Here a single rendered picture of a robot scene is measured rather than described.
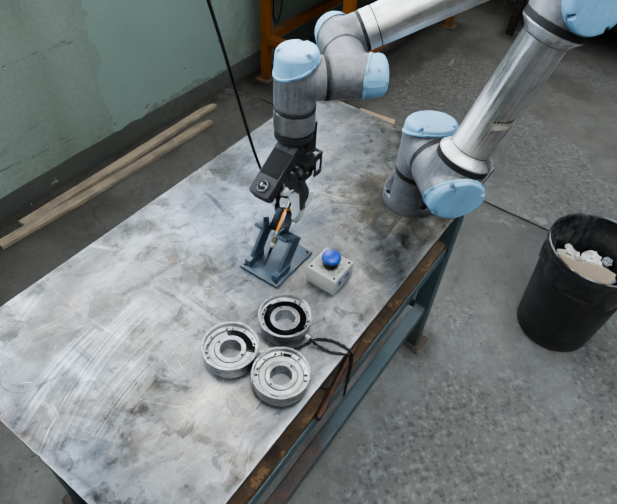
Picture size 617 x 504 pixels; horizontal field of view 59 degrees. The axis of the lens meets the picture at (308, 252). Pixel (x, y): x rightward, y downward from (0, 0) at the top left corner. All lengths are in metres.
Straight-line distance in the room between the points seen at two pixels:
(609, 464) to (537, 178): 1.45
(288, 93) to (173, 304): 0.48
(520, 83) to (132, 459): 0.91
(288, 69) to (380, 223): 0.52
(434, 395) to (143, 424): 1.21
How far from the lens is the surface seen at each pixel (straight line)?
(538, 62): 1.05
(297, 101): 0.94
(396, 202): 1.32
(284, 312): 1.08
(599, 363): 2.31
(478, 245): 2.50
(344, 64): 0.95
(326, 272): 1.12
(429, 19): 1.08
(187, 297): 1.14
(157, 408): 1.02
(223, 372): 1.00
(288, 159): 0.99
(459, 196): 1.13
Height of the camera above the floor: 1.69
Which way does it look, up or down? 47 degrees down
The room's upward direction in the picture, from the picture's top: 4 degrees clockwise
